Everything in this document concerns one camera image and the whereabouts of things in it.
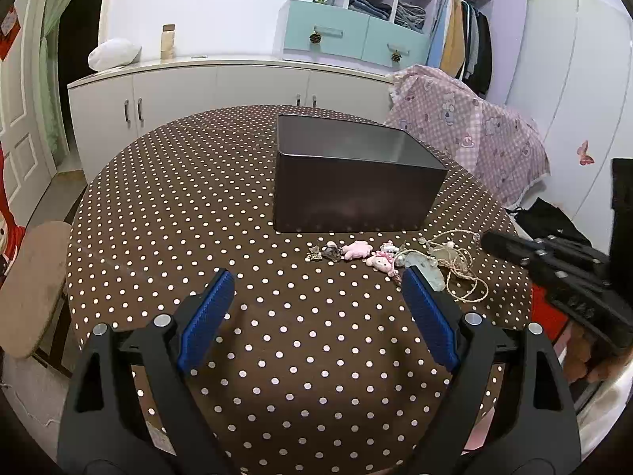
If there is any beige string necklace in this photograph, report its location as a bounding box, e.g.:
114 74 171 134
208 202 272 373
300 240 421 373
394 228 492 304

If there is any pink cat charm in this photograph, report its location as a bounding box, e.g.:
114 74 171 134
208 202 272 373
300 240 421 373
365 240 399 279

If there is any person's right hand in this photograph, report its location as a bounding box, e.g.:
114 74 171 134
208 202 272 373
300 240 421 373
563 322 632 383

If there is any pink bunny charm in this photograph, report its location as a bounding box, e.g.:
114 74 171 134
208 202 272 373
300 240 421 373
341 240 372 262

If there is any pink checked cloth cover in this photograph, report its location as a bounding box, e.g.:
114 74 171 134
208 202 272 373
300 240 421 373
385 65 550 207

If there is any brown polka dot tablecloth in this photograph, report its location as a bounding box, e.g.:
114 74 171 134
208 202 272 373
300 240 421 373
58 105 532 474

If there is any small silver charm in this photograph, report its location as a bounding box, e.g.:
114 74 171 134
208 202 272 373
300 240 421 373
305 241 343 263

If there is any round wooden stool seat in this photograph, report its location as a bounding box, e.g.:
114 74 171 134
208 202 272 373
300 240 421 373
0 221 71 358

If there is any grey metal tin box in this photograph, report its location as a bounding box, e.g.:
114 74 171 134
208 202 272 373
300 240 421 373
273 114 449 233

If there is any red cat chair cover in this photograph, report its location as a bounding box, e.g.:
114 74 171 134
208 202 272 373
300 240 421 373
0 148 26 283

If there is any hanging clothes row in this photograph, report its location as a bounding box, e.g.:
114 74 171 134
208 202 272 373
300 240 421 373
426 0 493 98

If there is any white low sideboard cabinet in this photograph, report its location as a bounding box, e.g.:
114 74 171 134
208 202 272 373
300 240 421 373
68 58 390 181

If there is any white purple shelf unit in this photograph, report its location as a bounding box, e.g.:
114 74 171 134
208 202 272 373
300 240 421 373
325 0 530 105

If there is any white panel door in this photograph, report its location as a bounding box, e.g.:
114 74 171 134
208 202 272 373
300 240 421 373
1 0 51 226

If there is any white pillow bundle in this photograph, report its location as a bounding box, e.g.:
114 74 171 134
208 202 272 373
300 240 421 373
88 38 142 72

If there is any beige bottle with lid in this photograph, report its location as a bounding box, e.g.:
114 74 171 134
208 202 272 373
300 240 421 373
160 24 176 60

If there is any turquoise drawer unit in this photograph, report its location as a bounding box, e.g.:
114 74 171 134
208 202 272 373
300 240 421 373
274 0 429 74

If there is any red diamond door decoration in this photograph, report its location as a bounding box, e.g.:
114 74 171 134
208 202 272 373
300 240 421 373
0 6 21 61

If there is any green door curtain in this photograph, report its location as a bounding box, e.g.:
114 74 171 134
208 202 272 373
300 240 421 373
39 0 72 166

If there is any pink butterfly wall sticker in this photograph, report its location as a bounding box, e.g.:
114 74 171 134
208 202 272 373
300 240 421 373
577 141 594 166

